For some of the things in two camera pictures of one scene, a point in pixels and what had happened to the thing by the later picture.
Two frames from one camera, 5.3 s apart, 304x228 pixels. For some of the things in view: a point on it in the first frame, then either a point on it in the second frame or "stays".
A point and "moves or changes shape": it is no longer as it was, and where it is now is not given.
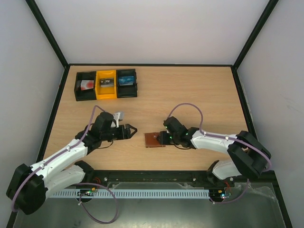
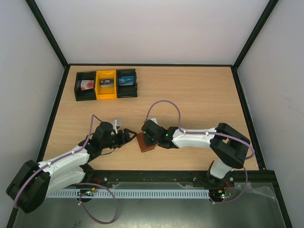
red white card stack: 87,84 stays
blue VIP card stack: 126,80 stays
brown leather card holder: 151,140 moves or changes shape
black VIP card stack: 106,82 stays
